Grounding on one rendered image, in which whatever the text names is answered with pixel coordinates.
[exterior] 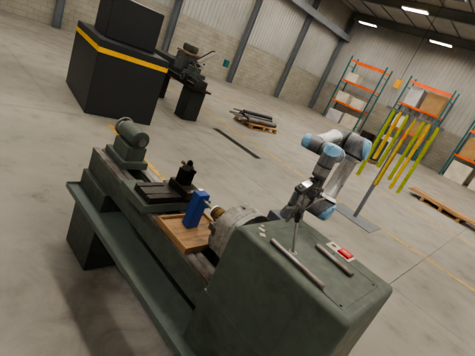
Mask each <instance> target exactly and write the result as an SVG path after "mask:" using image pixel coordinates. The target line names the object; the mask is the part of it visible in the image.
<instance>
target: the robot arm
mask: <svg viewBox="0 0 475 356"><path fill-rule="evenodd" d="M301 146H303V147H304V148H305V149H308V150H310V151H312V152H314V153H316V154H317V155H319V156H320V157H319V160H318V161H317V164H315V168H314V170H313V171H312V175H313V176H314V177H310V178H308V179H306V180H305V181H304V182H302V183H300V184H299V185H297V186H295V190H294V191H293V194H292V196H291V198H290V200H289V202H288V204H287V205H286V206H285V207H288V206H295V205H296V203H300V204H301V208H299V209H298V210H297V212H300V213H301V218H300V219H301V220H303V216H304V212H305V210H306V211H307V212H309V213H311V214H313V215H314V216H316V217H317V218H319V219H320V220H326V219H327V218H329V217H330V215H331V214H332V213H333V212H334V211H335V209H336V206H335V204H336V197H337V196H338V194H339V192H340V190H341V189H342V187H343V186H344V184H345V183H346V180H347V179H348V177H349V176H350V174H351V173H352V171H353V169H354V167H355V166H356V165H357V164H358V163H361V161H362V160H364V161H365V160H366V159H367V157H368V155H369V153H370V150H371V148H372V142H371V141H369V140H368V139H366V138H363V137H362V136H359V135H358V134H356V133H353V132H352V131H349V130H345V129H332V130H331V131H329V132H328V133H323V134H320V135H316V136H313V135H312V134H310V133H306V134H305V135H304V136H303V138H302V140H301ZM339 162H340V163H339ZM335 163H339V165H338V167H337V168H336V170H335V172H334V173H333V175H332V177H331V179H330V180H329V182H328V183H327V185H326V186H325V188H324V189H323V188H322V186H323V184H324V183H325V181H326V179H327V177H328V176H329V174H330V172H331V170H332V168H333V166H334V164H335ZM324 197H326V199H325V200H322V201H319V202H316V203H314V201H316V200H318V199H320V198H324ZM285 207H284V208H282V209H281V212H280V216H281V217H282V218H283V219H286V218H287V217H288V216H289V215H290V214H291V211H292V209H285Z"/></svg>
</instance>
